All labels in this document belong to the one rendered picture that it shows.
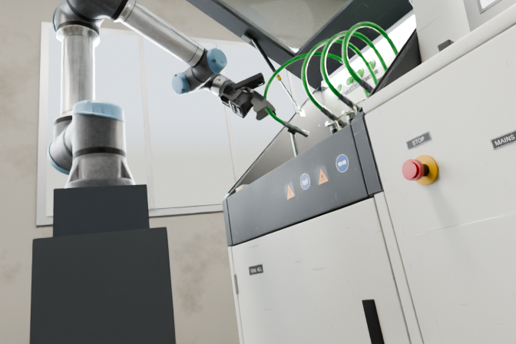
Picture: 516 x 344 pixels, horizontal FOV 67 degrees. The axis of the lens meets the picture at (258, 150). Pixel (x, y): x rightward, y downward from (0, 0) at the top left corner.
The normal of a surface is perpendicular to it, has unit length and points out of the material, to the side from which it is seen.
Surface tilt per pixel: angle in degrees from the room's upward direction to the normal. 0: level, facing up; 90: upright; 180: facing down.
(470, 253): 90
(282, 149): 90
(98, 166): 72
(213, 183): 90
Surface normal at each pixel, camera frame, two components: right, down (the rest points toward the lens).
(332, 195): -0.86, -0.03
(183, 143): 0.37, -0.35
